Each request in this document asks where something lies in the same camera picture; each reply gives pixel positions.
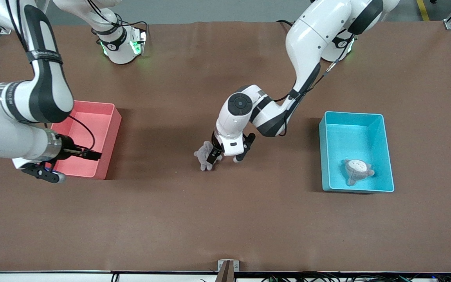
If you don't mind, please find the blue plastic box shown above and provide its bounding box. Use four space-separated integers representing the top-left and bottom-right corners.
319 111 395 193

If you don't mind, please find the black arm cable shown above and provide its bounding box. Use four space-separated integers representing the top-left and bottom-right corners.
5 0 97 153
274 33 357 137

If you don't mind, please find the brown post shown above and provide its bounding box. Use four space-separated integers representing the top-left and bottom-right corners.
215 260 235 282

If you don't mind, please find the grey plush toy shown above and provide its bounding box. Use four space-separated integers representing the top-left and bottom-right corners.
341 159 376 187
193 141 224 172

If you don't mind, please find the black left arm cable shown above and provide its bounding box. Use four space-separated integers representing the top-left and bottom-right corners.
274 33 357 137

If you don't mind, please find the small metal bracket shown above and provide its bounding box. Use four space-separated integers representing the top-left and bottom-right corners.
217 259 240 273

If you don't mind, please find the pink plastic box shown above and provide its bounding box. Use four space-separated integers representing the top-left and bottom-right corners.
49 101 122 180

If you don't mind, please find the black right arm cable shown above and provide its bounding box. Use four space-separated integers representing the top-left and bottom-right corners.
5 0 97 153

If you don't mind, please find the black base cable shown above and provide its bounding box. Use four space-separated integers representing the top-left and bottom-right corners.
87 0 149 45

